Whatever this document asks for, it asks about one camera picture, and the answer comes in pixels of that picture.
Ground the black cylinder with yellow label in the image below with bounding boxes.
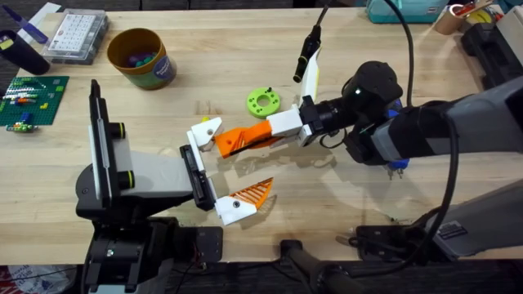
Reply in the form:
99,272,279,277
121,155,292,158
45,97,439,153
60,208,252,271
0,29,51,76

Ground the right wrist upright plate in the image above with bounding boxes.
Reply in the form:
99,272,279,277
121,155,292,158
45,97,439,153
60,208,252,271
293,23,324,108

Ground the white and red plastic bag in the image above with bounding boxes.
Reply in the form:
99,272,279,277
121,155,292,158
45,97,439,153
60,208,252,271
0,264,79,294

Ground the wrist upright plate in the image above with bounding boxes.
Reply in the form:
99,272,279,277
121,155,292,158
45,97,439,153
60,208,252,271
293,23,324,108
88,78,136,208

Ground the black case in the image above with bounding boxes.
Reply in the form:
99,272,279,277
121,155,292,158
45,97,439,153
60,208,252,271
461,22,523,90

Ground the brown tub with toys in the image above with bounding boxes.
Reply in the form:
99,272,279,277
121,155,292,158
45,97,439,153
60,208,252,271
106,27,178,91

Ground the clear plastic parts box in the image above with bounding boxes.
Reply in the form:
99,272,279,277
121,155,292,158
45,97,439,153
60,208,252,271
40,8,110,66

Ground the black tube handle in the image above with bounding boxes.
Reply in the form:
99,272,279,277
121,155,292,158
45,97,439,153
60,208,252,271
279,238,369,294

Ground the green board with blocks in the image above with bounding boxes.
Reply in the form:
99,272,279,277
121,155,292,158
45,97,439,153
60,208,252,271
0,74,70,134

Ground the black rail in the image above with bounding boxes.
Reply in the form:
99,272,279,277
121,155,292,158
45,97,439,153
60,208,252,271
163,259,523,294

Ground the black cable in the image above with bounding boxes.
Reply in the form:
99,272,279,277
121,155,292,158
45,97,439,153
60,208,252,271
382,0,416,109
350,118,461,279

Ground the orange ribbed wedge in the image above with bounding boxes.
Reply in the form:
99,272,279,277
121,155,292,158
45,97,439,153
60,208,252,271
213,127,263,159

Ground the left wrist upright plate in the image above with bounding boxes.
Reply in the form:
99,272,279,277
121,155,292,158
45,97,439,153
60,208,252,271
88,78,136,208

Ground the green disc with holes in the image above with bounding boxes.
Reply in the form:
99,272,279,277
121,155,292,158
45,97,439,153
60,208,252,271
245,86,283,120

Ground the grey box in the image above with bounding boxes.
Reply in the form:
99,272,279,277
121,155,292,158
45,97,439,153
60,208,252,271
495,5,523,67

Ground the brown tape roll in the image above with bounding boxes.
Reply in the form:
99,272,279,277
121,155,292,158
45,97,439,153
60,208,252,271
432,3,467,36

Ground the teal box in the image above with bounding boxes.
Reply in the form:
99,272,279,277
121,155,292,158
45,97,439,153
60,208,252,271
364,0,451,25

